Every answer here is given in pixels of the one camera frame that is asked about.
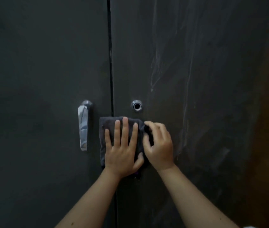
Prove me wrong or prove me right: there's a silver door handle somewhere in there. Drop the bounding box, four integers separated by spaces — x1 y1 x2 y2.
78 100 93 151

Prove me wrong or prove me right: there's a person's right forearm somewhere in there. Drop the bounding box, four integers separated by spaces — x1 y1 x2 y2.
157 164 240 228

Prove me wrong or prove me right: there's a dark grey door with handle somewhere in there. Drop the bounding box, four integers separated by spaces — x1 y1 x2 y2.
0 0 116 228

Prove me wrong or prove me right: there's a person's right hand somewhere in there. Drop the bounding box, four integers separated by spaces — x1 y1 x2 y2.
142 121 175 172

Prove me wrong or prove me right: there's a dark grey cleaning cloth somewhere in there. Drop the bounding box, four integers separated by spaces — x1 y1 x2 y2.
99 116 154 177

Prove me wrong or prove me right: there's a silver round door lock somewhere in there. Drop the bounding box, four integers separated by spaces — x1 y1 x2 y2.
131 100 143 112

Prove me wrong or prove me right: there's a person's left forearm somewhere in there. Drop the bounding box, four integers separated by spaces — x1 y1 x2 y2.
55 167 122 228

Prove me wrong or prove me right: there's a person's left hand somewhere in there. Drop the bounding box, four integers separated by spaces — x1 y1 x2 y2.
104 117 145 179

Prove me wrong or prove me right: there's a dark grey door with lock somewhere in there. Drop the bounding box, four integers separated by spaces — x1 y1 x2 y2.
110 0 269 228

